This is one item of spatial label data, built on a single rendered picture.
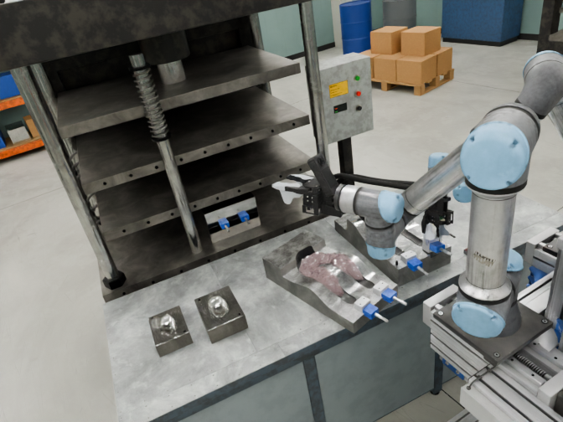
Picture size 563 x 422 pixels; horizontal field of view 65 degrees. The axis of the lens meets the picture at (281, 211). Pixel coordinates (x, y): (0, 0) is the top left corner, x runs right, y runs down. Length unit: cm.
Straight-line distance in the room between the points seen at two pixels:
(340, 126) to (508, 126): 159
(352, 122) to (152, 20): 116
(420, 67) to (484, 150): 543
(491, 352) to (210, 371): 91
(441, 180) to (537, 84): 46
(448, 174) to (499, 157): 25
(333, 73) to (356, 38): 652
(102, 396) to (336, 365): 151
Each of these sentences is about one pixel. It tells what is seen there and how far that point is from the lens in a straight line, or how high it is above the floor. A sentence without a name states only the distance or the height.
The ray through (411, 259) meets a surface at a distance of 182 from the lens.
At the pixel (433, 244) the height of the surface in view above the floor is 94.
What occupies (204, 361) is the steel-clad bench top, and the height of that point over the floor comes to 80.
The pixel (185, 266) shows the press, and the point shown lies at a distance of 223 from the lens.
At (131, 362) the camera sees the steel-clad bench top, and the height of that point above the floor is 80.
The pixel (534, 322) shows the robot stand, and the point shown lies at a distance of 144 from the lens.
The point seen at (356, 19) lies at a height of 64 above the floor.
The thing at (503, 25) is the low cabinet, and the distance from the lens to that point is 855.
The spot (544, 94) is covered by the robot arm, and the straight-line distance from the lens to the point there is 147.
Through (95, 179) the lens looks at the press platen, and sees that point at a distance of 209.
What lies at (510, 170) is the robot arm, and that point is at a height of 161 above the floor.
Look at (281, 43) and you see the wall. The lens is 920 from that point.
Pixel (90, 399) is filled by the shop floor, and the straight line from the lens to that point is 296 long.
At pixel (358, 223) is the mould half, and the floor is 93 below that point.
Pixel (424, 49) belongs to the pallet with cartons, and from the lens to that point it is 653.
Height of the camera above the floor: 204
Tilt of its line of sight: 31 degrees down
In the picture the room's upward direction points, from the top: 10 degrees counter-clockwise
